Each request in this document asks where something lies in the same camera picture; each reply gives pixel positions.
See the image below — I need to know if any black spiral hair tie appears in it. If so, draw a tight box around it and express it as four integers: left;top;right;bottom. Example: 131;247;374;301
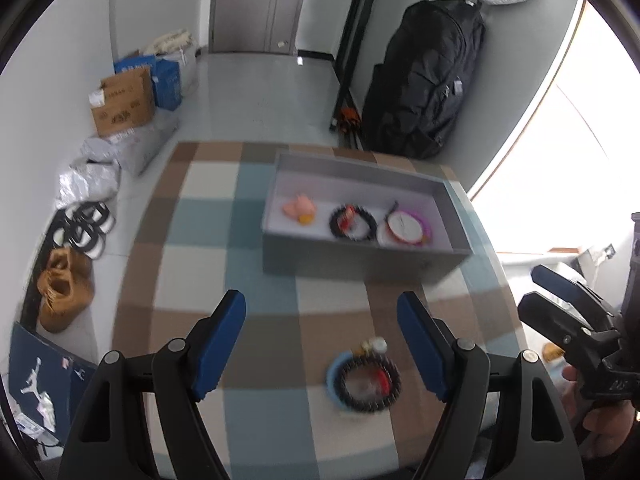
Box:
336;352;402;413
328;203;377;242

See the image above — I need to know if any black backpack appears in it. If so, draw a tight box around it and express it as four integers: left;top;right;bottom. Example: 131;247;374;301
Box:
361;0;487;161

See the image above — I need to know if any blue cardboard box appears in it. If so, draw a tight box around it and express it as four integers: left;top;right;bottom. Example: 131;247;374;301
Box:
114;55;182;111

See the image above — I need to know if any grey storage box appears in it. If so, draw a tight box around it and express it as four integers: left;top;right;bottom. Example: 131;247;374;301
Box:
261;150;473;288

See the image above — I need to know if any large white round badge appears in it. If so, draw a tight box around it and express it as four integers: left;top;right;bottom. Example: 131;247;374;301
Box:
389;211;426;245

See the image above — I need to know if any black white sneaker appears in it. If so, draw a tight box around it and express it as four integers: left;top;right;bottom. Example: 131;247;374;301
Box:
70;201;117;235
52;220;107;261

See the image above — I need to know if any grey parcel bag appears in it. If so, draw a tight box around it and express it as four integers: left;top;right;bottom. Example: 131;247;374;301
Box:
82;117;180;177

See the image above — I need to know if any person's right hand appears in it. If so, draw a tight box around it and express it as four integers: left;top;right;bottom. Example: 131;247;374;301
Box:
562;365;640;461

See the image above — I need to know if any light blue ring bracelet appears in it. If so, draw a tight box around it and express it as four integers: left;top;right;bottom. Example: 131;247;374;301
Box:
326;351;373;416

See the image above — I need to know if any silver crumpled bag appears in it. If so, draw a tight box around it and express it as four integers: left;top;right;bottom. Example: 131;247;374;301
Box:
56;160;122;211

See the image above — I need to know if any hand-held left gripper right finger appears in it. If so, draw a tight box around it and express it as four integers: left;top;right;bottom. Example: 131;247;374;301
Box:
396;290;586;480

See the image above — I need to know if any beige cloth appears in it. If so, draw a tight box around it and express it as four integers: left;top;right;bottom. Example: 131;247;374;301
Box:
142;29;193;56

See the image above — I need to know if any checkered tablecloth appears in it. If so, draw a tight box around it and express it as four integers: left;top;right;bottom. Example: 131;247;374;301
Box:
110;140;528;480

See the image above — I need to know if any white plastic bag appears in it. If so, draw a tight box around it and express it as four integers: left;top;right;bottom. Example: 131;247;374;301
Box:
170;45;198;96

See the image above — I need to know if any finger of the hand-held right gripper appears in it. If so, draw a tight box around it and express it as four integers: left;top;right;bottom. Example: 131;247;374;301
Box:
517;292;609;366
531;264;621;334

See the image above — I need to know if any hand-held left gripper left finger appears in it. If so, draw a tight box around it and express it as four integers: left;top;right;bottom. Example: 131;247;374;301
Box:
59;289;247;480

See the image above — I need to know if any black metal frame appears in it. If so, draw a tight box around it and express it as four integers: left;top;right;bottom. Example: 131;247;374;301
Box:
329;0;386;133

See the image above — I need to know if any brown cardboard box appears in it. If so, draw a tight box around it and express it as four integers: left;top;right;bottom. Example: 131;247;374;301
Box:
90;66;156;138

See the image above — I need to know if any brown shoe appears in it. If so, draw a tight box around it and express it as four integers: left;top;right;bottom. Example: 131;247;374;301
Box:
37;270;96;333
47;247;93;286

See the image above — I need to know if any purple ring bracelet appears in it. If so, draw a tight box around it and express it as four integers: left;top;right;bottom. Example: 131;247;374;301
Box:
382;210;433;247

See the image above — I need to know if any grey door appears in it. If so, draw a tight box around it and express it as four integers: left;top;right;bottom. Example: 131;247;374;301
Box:
209;0;313;56

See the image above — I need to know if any pink pig charm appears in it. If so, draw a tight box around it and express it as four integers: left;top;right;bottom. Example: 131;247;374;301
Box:
283;194;318;224

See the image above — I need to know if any orange black tool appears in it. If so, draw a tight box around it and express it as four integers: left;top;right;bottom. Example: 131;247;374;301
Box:
337;106;362;133

